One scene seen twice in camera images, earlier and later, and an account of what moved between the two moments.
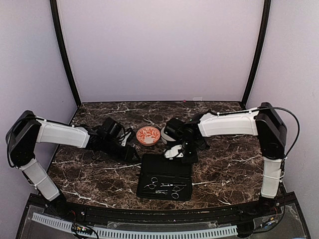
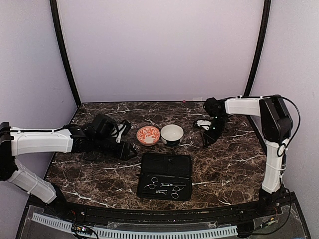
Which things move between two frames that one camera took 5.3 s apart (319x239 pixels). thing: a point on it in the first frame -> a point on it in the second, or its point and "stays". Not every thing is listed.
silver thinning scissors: [174, 195] stays
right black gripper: [192, 159] -> [213, 138]
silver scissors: [153, 185] stays
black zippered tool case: [161, 178] stays
